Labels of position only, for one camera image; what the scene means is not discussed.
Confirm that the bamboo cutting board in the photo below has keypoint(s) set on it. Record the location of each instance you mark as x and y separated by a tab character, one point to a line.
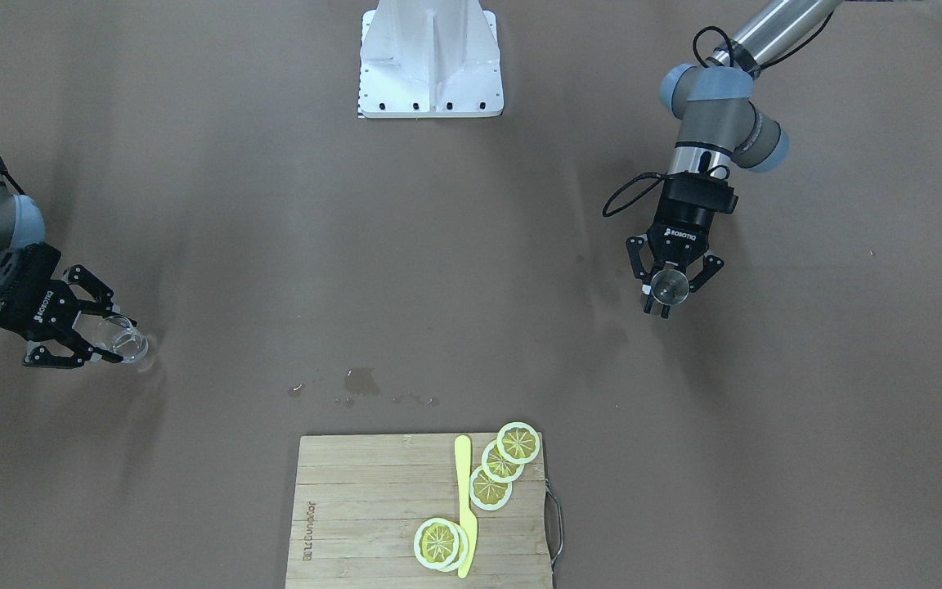
359	499

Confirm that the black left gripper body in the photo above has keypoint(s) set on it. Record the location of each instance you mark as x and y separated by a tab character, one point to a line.
678	233

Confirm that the lemon slice stack lower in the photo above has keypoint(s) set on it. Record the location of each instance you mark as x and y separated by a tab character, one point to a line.
441	545

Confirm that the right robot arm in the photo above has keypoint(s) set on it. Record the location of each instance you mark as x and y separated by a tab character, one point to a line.
22	224

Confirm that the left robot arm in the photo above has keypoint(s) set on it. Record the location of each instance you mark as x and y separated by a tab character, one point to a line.
720	129

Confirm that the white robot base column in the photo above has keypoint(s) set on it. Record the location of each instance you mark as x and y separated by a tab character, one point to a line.
428	60

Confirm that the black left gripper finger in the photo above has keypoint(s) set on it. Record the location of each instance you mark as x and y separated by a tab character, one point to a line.
642	259
711	264

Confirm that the small clear glass cup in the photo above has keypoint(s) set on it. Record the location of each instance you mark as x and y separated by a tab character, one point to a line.
121	336

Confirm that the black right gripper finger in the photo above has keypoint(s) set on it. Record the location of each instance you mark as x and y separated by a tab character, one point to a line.
56	355
94	307

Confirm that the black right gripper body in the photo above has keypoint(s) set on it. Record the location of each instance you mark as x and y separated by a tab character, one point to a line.
32	302

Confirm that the yellow plastic knife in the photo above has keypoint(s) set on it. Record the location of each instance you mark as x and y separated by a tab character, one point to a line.
467	519

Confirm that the steel jigger measuring cup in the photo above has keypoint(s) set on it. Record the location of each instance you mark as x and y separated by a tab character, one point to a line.
665	290

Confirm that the lemon slice on board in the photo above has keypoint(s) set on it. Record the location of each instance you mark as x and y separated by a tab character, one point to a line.
518	443

